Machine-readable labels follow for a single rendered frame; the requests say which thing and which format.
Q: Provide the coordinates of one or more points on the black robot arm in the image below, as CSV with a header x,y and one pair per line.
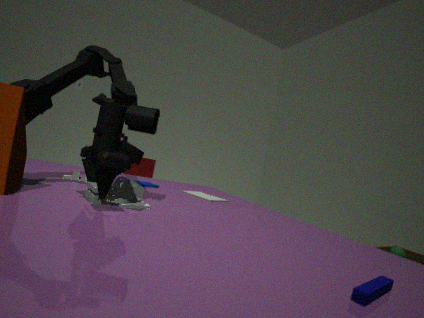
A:
x,y
123,104

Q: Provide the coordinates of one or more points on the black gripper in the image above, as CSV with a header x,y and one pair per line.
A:
x,y
103,161

